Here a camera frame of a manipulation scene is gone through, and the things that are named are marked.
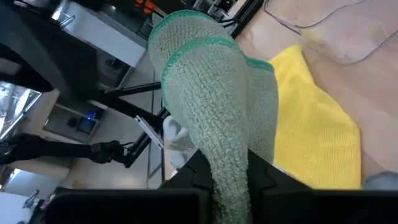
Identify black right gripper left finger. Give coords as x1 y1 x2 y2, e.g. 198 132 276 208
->
43 149 216 224

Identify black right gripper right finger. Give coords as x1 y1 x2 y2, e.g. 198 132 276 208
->
246 149 398 224

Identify yellow microfiber towel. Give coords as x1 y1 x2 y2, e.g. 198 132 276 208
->
267 44 363 190

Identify light blue microfiber towel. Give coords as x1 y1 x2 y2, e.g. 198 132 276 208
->
362 170 398 191

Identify pale green teal-edged towel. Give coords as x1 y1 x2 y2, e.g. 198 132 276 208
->
147 9 280 224

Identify white cabinet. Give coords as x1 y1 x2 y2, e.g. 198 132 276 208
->
51 0 147 68

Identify clear plastic bin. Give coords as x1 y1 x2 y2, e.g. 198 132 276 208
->
262 0 398 67

